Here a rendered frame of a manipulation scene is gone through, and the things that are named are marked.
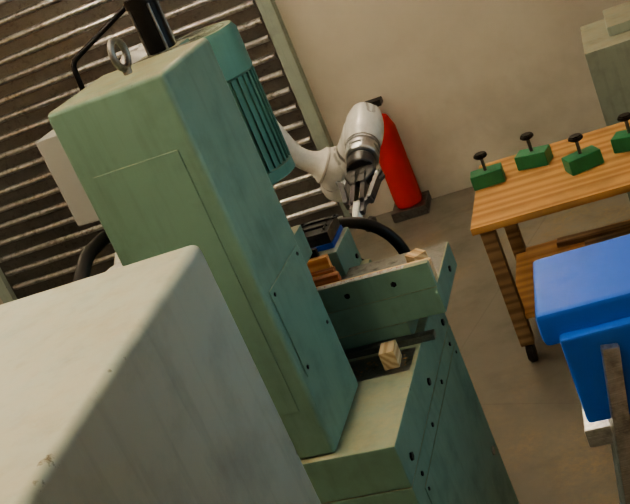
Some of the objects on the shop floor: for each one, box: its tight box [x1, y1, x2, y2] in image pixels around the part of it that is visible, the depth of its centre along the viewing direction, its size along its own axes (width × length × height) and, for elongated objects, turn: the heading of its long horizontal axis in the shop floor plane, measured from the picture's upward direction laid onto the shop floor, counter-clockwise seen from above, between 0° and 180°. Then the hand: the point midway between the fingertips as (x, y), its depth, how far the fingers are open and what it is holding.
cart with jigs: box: [470, 112, 630, 362], centre depth 340 cm, size 66×57×64 cm
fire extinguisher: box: [365, 96, 432, 223], centre depth 499 cm, size 18×19×60 cm
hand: (357, 214), depth 247 cm, fingers closed
